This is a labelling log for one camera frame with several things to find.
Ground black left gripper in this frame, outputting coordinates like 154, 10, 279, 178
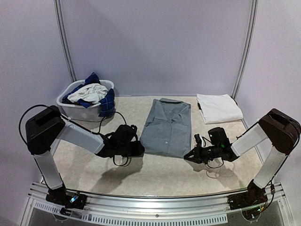
117, 141, 144, 157

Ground grey garment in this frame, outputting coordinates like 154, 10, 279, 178
140, 98, 192, 159

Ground white and green raglan shirt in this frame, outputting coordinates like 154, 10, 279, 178
197, 94, 243, 124

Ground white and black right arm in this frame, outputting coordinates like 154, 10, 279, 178
184, 108, 301, 205

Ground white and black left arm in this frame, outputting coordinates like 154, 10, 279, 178
25, 105, 144, 204

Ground blue plaid garment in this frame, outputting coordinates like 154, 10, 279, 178
63, 72, 115, 118

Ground white garment in basket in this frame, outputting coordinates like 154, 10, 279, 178
67, 83, 108, 104

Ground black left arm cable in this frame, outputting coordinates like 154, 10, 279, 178
18, 105, 132, 167

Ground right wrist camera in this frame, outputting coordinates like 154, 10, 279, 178
194, 127, 230, 148

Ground aluminium front rail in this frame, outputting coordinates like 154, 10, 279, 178
21, 182, 294, 226

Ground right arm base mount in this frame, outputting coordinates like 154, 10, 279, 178
227, 189, 268, 221

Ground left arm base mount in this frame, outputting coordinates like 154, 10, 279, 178
46, 187, 87, 216

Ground left aluminium corner post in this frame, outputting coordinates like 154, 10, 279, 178
54, 0, 77, 82

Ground aluminium corner post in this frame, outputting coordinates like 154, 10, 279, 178
54, 0, 77, 82
231, 0, 258, 100

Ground right aluminium corner post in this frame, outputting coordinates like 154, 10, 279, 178
231, 0, 258, 100

